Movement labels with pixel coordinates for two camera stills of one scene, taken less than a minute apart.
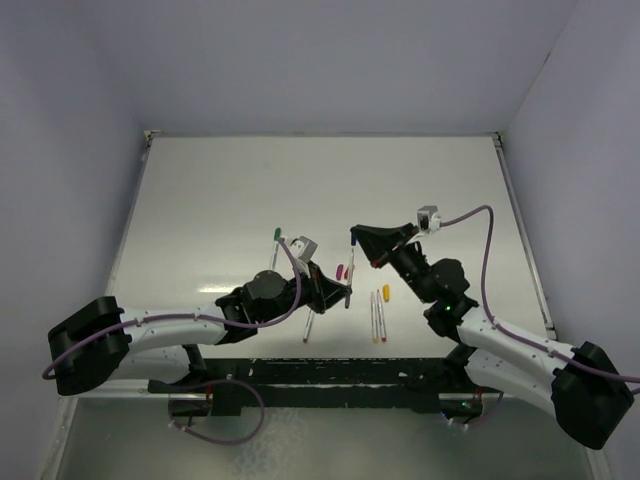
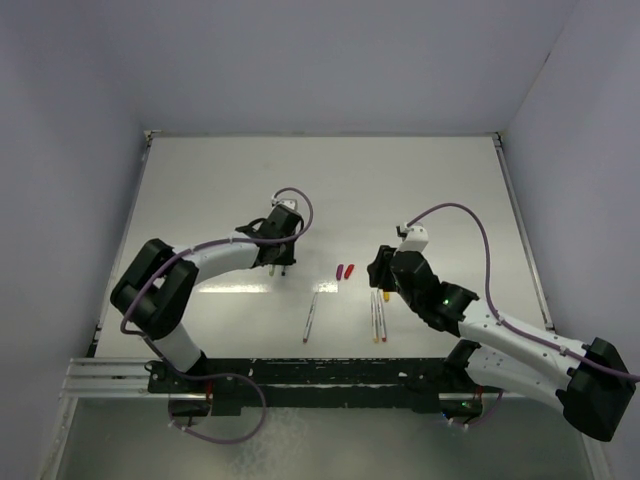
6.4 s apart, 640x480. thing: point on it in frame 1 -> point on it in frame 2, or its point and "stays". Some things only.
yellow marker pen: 374,317 stays
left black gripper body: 287,302 -> 285,254
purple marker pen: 308,328 stays
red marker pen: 381,318 stays
